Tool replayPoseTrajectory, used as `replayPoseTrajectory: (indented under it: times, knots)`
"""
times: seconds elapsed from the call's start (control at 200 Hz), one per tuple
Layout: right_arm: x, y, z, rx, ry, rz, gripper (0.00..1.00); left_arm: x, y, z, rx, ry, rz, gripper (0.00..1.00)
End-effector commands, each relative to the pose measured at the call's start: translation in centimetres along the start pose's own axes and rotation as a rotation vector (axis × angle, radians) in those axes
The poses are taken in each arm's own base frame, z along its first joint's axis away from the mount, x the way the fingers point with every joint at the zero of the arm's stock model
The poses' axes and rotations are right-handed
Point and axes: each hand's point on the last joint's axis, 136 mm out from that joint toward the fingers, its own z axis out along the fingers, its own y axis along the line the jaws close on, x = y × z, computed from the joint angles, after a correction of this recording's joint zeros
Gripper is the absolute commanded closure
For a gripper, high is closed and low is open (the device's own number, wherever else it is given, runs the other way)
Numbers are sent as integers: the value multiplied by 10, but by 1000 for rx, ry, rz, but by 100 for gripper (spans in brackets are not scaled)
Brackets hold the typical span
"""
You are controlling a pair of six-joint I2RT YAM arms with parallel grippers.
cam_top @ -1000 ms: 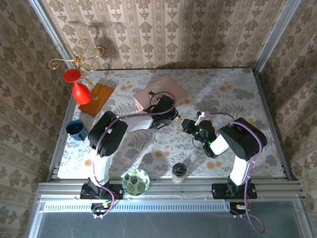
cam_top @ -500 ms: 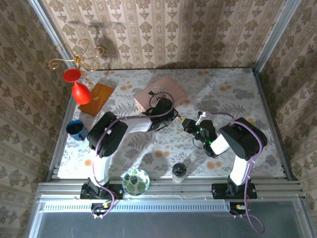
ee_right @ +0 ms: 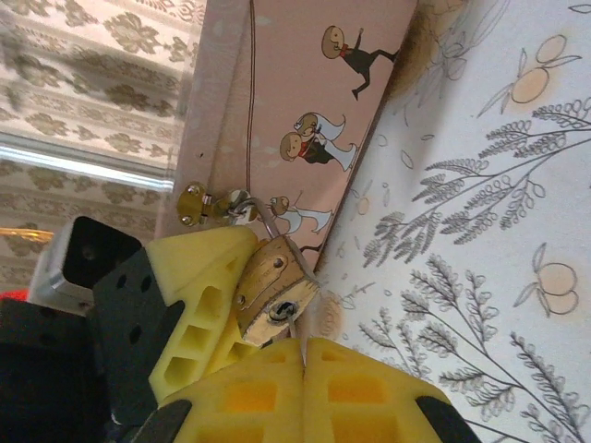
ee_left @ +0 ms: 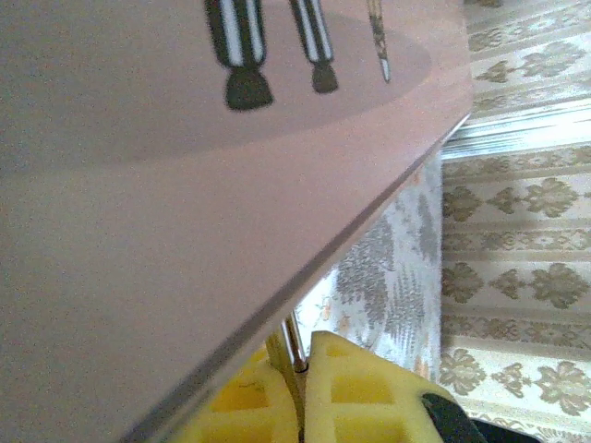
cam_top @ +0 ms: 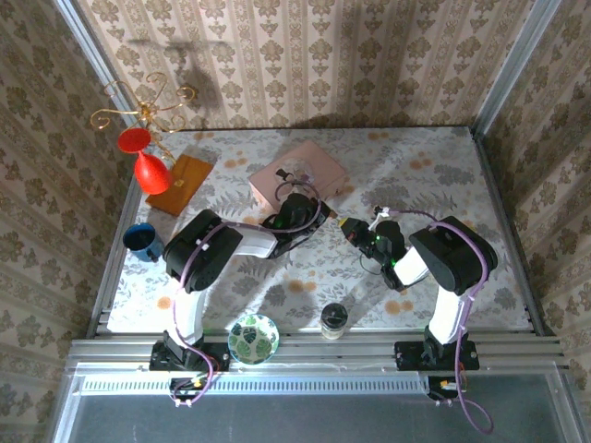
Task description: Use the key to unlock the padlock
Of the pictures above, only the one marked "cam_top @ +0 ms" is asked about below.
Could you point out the small brass padlock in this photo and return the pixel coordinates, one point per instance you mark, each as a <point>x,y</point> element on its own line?
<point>332,215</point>

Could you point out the pink box with couple print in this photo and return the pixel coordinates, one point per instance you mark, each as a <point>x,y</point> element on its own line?
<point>318,161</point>

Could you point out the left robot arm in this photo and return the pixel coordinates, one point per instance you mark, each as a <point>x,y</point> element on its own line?
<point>203,249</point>

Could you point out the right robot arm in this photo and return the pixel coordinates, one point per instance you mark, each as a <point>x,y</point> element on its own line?
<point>457,254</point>

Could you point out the floral table cover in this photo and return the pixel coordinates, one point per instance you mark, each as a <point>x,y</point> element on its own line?
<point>323,267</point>

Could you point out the glass jar with black lid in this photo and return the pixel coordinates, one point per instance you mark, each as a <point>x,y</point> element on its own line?
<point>334,318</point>

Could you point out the brown wooden board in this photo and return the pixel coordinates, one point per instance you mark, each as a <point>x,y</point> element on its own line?
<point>182,184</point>

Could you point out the leaf pattern bowl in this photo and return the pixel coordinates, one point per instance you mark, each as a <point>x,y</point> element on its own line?
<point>253,339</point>

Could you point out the black connector box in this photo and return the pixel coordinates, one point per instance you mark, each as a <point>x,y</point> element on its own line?
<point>184,385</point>
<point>436,385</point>

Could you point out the red plastic goblet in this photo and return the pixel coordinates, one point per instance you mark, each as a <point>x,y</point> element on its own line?
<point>150,173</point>

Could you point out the blue mug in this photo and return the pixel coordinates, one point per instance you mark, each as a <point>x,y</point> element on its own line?
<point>141,240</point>

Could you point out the grey metal panel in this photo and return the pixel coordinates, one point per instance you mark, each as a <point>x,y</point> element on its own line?
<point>300,420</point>

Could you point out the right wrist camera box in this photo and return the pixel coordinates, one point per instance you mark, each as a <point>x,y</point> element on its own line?
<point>381,212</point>

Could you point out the aluminium frame rail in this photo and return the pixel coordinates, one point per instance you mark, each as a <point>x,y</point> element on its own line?
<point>346,353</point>

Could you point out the aluminium side rail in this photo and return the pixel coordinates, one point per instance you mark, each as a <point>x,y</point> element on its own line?
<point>493,184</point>
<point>131,203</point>

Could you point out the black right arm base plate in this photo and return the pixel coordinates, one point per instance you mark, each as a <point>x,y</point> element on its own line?
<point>408,357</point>

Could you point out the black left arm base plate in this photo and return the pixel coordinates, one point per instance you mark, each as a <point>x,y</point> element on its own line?
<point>217,357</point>

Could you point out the aluminium corner post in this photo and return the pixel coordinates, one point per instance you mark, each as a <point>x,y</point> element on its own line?
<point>517,55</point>
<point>92,51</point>

